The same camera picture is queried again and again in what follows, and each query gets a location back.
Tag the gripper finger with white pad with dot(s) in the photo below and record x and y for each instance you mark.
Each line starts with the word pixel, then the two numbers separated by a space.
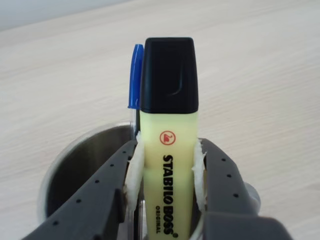
pixel 95 200
pixel 230 190

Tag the yellow highlighter with black cap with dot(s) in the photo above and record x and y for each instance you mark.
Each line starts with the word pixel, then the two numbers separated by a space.
pixel 170 100

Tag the silver metal cup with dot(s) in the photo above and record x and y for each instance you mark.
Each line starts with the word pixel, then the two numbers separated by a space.
pixel 82 160

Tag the blue capped ballpoint pen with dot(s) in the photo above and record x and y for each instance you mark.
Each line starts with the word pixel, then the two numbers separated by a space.
pixel 136 75

